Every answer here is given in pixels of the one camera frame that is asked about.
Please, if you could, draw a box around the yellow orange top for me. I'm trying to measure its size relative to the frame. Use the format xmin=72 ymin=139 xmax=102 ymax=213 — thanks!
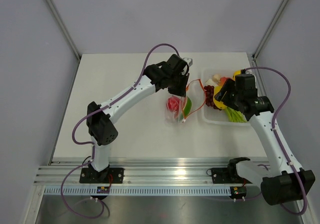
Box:
xmin=232 ymin=70 xmax=242 ymax=80

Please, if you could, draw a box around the yellow lemon front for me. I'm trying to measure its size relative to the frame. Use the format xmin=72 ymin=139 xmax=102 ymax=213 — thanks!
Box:
xmin=212 ymin=85 xmax=227 ymax=110

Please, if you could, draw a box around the red tomato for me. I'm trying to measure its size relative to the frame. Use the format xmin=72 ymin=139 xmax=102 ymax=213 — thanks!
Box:
xmin=166 ymin=96 xmax=180 ymax=112

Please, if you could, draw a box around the white garlic bulb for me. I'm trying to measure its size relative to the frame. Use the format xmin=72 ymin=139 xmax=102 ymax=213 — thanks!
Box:
xmin=212 ymin=74 xmax=221 ymax=83

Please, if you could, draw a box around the clear zip top bag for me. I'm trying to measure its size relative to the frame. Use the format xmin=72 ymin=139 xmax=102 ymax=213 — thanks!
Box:
xmin=164 ymin=78 xmax=206 ymax=124

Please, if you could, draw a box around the watermelon slice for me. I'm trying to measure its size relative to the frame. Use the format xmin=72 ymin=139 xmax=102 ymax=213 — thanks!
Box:
xmin=182 ymin=96 xmax=193 ymax=116

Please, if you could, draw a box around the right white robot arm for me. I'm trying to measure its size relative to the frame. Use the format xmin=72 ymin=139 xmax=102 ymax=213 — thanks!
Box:
xmin=214 ymin=73 xmax=316 ymax=206

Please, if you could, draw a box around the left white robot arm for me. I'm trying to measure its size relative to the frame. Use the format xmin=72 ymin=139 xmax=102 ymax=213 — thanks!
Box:
xmin=86 ymin=54 xmax=193 ymax=183

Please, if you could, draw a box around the green onion stalk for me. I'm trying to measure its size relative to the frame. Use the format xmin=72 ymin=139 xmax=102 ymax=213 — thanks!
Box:
xmin=205 ymin=78 xmax=247 ymax=124

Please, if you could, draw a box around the red yellow peach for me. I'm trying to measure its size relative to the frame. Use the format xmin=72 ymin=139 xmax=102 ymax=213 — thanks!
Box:
xmin=219 ymin=76 xmax=229 ymax=87

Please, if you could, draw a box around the purple grape bunch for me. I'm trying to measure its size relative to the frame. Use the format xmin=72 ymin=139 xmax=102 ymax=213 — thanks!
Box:
xmin=204 ymin=85 xmax=219 ymax=110

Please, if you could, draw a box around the white plastic basket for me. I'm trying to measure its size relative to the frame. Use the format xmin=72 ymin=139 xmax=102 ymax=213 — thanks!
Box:
xmin=200 ymin=67 xmax=250 ymax=127

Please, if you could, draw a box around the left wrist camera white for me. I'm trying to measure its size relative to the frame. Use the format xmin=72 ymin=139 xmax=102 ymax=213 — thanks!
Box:
xmin=183 ymin=57 xmax=193 ymax=67

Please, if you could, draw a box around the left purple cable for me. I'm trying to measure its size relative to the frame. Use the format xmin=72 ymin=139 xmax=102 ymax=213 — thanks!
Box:
xmin=60 ymin=43 xmax=180 ymax=219

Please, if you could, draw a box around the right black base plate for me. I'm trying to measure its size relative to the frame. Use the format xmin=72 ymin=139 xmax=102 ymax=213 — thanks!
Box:
xmin=206 ymin=167 xmax=251 ymax=185

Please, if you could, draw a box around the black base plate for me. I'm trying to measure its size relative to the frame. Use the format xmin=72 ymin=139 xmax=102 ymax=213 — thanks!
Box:
xmin=206 ymin=167 xmax=251 ymax=185
xmin=79 ymin=167 xmax=125 ymax=184

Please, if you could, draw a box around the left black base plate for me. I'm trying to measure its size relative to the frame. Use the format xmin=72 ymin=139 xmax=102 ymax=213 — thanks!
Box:
xmin=79 ymin=167 xmax=125 ymax=184

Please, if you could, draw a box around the aluminium mounting rail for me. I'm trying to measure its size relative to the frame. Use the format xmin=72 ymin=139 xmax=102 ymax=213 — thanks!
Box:
xmin=33 ymin=157 xmax=305 ymax=186

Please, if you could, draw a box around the white slotted cable duct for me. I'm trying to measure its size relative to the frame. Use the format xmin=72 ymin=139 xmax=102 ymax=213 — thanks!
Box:
xmin=44 ymin=185 xmax=231 ymax=197

